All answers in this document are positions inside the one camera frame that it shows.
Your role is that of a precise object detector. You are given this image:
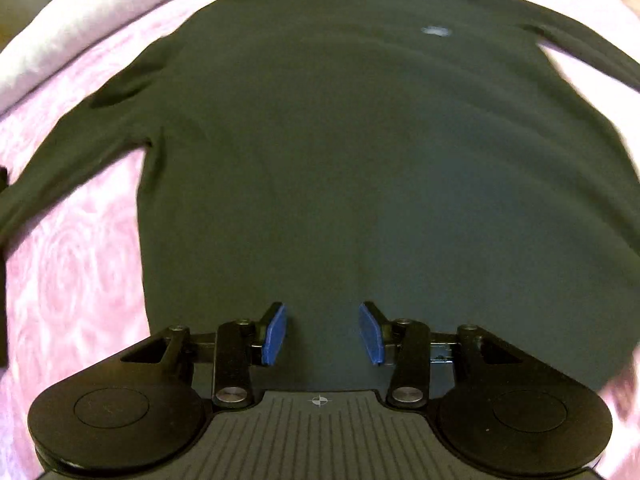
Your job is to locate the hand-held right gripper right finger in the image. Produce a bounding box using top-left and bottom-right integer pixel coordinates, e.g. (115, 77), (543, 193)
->
(358, 301), (522, 409)

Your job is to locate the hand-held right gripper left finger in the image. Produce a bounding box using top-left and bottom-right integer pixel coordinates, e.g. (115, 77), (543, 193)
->
(120, 301), (290, 409)

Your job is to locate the white ribbed blanket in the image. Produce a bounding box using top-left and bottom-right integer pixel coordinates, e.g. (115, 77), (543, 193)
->
(0, 0), (263, 113)

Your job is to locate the pink floral bedsheet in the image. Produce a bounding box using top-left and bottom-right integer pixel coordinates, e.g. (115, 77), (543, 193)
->
(0, 0), (640, 480)

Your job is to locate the dark teal long-sleeve sweater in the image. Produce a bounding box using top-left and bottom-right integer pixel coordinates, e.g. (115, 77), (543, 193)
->
(0, 0), (640, 397)

